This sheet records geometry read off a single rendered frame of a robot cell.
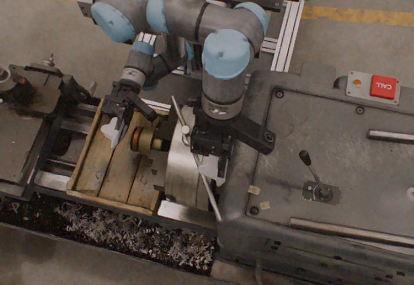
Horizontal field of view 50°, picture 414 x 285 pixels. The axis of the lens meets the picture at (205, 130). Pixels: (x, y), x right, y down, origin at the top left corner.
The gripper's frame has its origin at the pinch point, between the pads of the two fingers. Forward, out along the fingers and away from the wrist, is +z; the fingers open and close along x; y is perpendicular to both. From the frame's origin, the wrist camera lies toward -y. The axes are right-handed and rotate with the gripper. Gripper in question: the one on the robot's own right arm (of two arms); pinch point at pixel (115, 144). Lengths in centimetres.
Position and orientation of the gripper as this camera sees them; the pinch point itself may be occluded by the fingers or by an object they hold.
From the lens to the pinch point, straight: 133.9
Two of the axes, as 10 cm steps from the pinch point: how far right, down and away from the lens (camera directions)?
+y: -9.7, -2.1, 1.4
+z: -2.5, 9.0, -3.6
